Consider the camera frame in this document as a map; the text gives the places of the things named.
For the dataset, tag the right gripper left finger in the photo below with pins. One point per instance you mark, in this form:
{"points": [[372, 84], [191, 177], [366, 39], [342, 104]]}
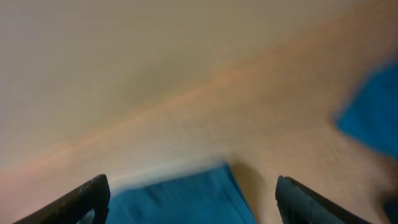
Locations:
{"points": [[87, 203]]}

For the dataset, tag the blue polo shirt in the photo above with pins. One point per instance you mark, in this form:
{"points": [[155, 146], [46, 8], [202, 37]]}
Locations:
{"points": [[214, 196]]}

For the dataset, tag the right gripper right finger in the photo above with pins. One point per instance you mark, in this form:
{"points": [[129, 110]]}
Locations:
{"points": [[299, 204]]}

